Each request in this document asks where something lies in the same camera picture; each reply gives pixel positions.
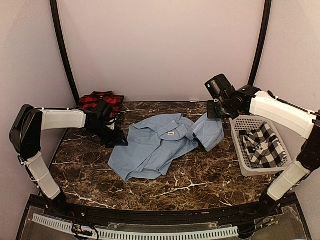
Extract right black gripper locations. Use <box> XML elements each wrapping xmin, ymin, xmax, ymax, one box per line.
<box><xmin>207</xmin><ymin>98</ymin><xmax>237</xmax><ymax>118</ymax></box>

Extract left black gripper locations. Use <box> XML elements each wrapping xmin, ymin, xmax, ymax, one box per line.
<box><xmin>88</xmin><ymin>122</ymin><xmax>128</xmax><ymax>148</ymax></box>

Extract light blue long sleeve shirt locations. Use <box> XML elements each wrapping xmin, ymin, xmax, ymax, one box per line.
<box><xmin>108</xmin><ymin>113</ymin><xmax>225</xmax><ymax>182</ymax></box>

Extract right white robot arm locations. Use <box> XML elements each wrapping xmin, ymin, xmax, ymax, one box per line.
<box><xmin>205</xmin><ymin>81</ymin><xmax>320</xmax><ymax>217</ymax></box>

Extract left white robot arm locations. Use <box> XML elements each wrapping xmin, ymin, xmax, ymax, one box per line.
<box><xmin>9</xmin><ymin>102</ymin><xmax>128</xmax><ymax>218</ymax></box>

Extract red black plaid shirt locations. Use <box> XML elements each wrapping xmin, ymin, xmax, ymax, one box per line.
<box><xmin>77</xmin><ymin>91</ymin><xmax>125</xmax><ymax>119</ymax></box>

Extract grey plastic laundry basket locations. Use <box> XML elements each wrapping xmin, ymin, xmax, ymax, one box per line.
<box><xmin>230</xmin><ymin>115</ymin><xmax>293</xmax><ymax>177</ymax></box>

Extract black white checkered shirt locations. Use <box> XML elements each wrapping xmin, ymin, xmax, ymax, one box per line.
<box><xmin>239</xmin><ymin>122</ymin><xmax>288</xmax><ymax>169</ymax></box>

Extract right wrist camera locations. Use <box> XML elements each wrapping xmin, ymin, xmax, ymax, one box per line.
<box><xmin>204</xmin><ymin>74</ymin><xmax>231</xmax><ymax>99</ymax></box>

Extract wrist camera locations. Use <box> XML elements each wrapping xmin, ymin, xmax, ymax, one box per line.
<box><xmin>95</xmin><ymin>100</ymin><xmax>113</xmax><ymax>122</ymax></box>
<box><xmin>204</xmin><ymin>74</ymin><xmax>231</xmax><ymax>99</ymax></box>

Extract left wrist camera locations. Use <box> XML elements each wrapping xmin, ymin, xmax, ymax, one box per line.
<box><xmin>95</xmin><ymin>100</ymin><xmax>113</xmax><ymax>122</ymax></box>

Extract black front rail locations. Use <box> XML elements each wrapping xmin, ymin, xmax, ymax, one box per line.
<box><xmin>39</xmin><ymin>200</ymin><xmax>277</xmax><ymax>226</ymax></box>

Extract right black frame post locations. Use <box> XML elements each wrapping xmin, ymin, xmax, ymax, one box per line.
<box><xmin>247</xmin><ymin>0</ymin><xmax>272</xmax><ymax>86</ymax></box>

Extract black frame post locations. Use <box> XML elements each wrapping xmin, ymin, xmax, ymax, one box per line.
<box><xmin>49</xmin><ymin>0</ymin><xmax>80</xmax><ymax>105</ymax></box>
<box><xmin>247</xmin><ymin>0</ymin><xmax>272</xmax><ymax>86</ymax></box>

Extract white slotted cable duct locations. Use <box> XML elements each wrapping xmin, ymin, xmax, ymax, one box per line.
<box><xmin>32</xmin><ymin>213</ymin><xmax>239</xmax><ymax>240</ymax></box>

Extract left black frame post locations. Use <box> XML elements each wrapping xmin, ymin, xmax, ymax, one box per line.
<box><xmin>49</xmin><ymin>0</ymin><xmax>80</xmax><ymax>105</ymax></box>

